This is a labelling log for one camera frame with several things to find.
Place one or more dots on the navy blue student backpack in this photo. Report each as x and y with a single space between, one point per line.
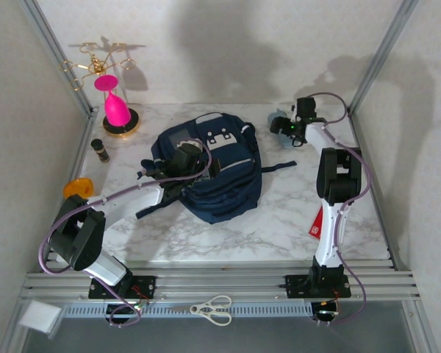
235 176

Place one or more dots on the white plastic sheet piece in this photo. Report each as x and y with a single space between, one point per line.
38 316

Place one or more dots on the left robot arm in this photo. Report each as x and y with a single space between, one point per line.
125 204

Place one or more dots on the small dark spice bottle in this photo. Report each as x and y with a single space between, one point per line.
100 150

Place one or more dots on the aluminium frame post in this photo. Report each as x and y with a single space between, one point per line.
380 55
55 48

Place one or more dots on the aluminium side rail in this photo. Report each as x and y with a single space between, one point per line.
384 220
80 162

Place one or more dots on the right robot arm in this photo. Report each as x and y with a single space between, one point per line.
329 235

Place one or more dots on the orange lidded container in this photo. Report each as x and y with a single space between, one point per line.
79 187

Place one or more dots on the red game card case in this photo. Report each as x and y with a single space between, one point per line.
315 228

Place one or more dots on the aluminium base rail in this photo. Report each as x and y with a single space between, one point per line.
220 281

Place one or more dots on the pink wine glass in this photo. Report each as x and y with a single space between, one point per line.
115 108

